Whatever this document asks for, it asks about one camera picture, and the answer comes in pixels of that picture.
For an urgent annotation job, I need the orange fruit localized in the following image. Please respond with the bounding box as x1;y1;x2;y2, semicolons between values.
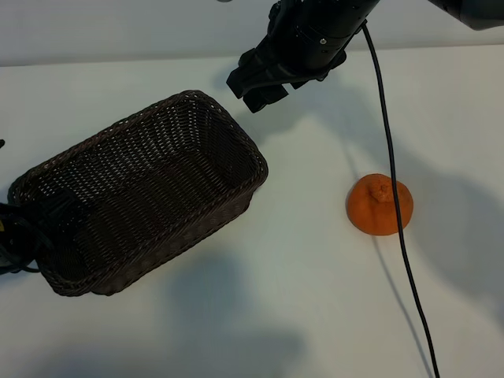
345;172;414;236

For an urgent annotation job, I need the black cable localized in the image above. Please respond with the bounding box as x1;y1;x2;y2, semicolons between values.
358;21;441;378

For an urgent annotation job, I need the dark brown wicker basket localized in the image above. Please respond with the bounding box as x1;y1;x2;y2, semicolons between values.
7;89;269;298

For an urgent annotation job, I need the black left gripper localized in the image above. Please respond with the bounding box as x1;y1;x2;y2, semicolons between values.
0;192;86;276

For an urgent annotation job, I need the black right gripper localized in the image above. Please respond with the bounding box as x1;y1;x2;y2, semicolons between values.
225;0;380;114

